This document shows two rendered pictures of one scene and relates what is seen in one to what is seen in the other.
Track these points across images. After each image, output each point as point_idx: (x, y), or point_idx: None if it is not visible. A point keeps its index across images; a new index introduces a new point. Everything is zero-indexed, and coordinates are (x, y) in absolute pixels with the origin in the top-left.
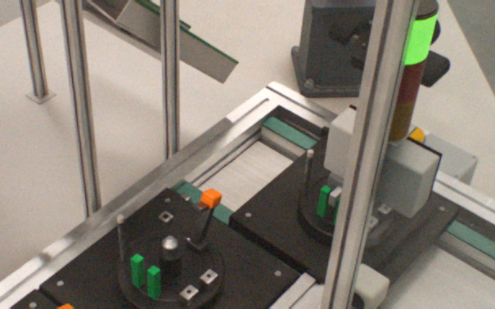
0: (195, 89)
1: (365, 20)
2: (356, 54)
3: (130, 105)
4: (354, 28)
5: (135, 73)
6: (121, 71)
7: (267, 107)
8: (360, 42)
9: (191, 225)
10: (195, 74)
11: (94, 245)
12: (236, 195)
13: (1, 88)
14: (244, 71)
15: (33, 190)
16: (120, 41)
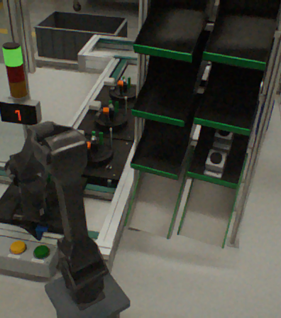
0: (164, 283)
1: (54, 221)
2: (50, 189)
3: (188, 256)
4: (58, 213)
5: (206, 279)
6: (213, 276)
7: (101, 236)
8: (50, 192)
9: (99, 170)
10: (173, 294)
11: (126, 155)
12: (95, 207)
13: (253, 238)
14: (147, 313)
15: (184, 200)
16: (238, 300)
